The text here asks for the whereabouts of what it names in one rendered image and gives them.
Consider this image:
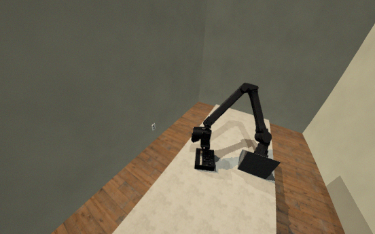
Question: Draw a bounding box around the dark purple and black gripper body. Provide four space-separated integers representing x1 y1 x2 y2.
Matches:
200 139 210 150

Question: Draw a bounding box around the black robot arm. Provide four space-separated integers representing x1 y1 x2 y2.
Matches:
191 83 272 158

